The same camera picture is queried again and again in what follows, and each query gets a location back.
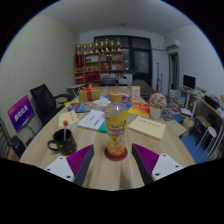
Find flat round red coaster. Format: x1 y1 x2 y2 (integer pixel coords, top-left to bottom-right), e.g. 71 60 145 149
103 146 129 163

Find yellow gift box red ribbon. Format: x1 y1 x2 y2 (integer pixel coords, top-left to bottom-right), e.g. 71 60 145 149
78 83 102 104

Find grey-brown chair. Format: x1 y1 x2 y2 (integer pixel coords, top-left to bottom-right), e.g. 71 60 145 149
131 78 155 98

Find white book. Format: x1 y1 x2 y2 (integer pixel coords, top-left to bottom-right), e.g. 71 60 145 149
76 109 106 132

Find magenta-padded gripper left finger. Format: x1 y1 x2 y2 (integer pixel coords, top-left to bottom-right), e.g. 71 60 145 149
43 143 96 187

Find white wall air conditioner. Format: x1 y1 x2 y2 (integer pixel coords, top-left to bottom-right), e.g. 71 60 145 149
164 38 182 51

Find cluttered wooden side desk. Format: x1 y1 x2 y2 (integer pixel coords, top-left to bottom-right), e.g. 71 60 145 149
179 86 224 158

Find purple sign board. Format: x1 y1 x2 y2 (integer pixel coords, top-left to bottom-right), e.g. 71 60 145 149
6 94 36 134

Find teal book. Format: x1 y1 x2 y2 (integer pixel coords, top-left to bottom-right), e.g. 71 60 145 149
97 120 109 135

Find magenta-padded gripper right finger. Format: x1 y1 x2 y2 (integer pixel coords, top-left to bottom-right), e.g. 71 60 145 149
131 143 185 186

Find yellow-label clear drink bottle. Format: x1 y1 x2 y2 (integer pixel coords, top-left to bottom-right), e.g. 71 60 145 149
104 92 129 158

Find dark glass door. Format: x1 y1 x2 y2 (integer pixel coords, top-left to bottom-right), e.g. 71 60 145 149
93 35 154 89

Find black office chair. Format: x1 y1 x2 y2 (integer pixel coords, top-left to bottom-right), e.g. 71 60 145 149
29 83 73 126

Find red-ball stirrer stick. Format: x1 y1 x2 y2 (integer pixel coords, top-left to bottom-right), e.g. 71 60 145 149
62 119 70 141

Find white round stool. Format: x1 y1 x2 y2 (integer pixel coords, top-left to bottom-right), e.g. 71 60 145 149
195 126 218 150

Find black computer monitor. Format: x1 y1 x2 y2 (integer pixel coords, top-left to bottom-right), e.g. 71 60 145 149
182 74 197 91

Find blue book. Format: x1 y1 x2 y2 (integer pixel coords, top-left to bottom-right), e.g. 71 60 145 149
172 113 186 125

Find wooden shelf unit with trophies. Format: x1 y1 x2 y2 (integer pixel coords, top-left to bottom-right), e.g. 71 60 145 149
73 37 125 85

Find blue and red brochure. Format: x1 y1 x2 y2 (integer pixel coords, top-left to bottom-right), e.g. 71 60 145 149
67 101 90 114

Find small cream and orange box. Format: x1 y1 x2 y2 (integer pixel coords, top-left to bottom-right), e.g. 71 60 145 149
129 85 142 104

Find pink flowers in white pot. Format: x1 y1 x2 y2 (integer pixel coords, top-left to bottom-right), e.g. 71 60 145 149
147 92 169 121

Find black dotted mug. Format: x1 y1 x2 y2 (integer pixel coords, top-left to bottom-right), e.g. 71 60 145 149
46 128 79 157

